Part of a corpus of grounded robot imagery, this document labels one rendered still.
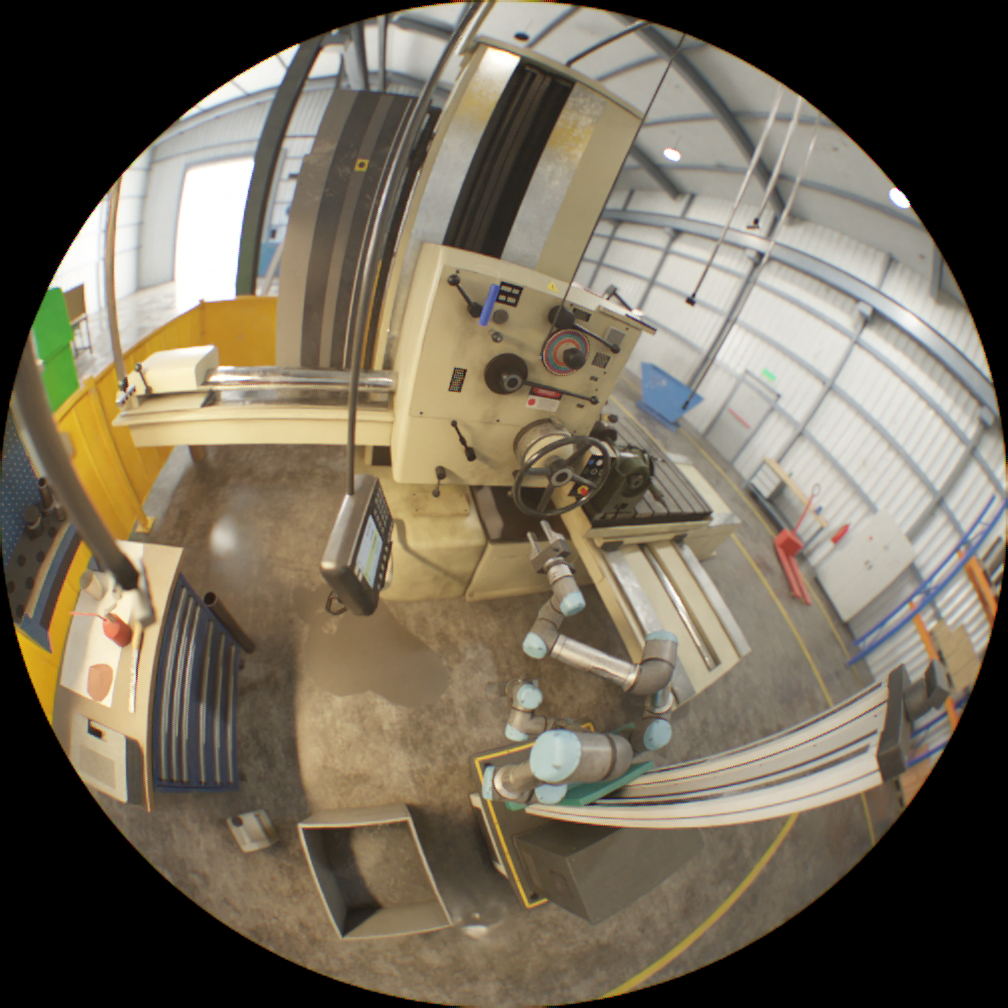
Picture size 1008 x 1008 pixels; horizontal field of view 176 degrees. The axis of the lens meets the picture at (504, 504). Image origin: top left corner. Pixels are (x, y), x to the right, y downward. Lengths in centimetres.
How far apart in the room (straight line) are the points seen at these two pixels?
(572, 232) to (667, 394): 603
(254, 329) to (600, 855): 428
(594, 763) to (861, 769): 51
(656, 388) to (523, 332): 662
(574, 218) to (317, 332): 134
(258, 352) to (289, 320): 209
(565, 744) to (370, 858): 116
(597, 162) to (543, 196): 36
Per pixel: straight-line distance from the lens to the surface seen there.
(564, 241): 179
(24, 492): 144
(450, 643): 208
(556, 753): 71
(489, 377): 106
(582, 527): 168
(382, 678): 197
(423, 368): 102
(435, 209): 160
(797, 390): 862
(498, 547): 183
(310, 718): 196
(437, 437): 116
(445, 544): 170
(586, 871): 130
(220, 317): 383
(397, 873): 170
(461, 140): 167
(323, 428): 147
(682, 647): 194
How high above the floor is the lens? 191
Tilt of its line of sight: 40 degrees down
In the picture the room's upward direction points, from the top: 24 degrees clockwise
